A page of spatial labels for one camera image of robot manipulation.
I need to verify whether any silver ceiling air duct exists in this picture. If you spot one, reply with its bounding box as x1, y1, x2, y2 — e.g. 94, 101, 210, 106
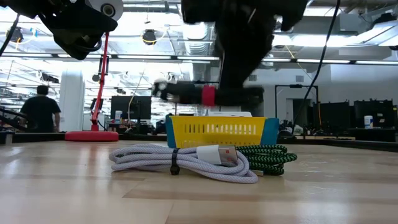
178, 18, 218, 116

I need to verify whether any green black braided cable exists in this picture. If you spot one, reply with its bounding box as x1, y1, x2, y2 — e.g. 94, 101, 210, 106
236, 144, 299, 177

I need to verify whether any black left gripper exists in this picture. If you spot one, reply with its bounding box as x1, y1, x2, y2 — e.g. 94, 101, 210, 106
0, 0, 118, 60

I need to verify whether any yellow blue plastic basket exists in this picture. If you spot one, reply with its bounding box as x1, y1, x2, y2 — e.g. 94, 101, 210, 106
164, 114, 280, 149

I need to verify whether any black monitor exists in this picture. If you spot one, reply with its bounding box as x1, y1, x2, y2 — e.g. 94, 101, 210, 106
110, 95, 152, 121

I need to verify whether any white braided USB cable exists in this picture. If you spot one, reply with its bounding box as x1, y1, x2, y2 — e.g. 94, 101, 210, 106
108, 144, 259, 184

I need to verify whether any black background rig frame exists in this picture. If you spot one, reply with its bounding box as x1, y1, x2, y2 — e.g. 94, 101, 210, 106
274, 84, 320, 122

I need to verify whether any white round overhead camera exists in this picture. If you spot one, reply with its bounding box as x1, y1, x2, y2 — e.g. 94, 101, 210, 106
85, 0, 124, 22

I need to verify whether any person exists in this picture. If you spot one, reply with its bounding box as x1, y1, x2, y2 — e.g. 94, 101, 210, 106
20, 85, 62, 133

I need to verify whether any red camera stand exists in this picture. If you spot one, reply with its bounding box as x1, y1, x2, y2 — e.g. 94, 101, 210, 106
64, 30, 119, 142

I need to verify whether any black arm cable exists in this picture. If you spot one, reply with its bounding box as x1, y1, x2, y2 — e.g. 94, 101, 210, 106
294, 0, 342, 124
0, 14, 20, 57

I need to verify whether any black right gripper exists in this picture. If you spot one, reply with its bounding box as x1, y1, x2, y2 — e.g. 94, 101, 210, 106
182, 0, 308, 90

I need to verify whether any white pillar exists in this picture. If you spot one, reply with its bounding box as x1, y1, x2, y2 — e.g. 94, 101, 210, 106
57, 70, 86, 133

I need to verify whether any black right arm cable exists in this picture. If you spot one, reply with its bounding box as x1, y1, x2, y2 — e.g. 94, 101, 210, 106
294, 0, 342, 124

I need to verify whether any black ceiling dome device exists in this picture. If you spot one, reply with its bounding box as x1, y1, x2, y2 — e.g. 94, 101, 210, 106
142, 29, 157, 46

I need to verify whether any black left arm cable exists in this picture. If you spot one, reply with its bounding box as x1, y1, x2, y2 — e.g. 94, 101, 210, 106
0, 14, 20, 57

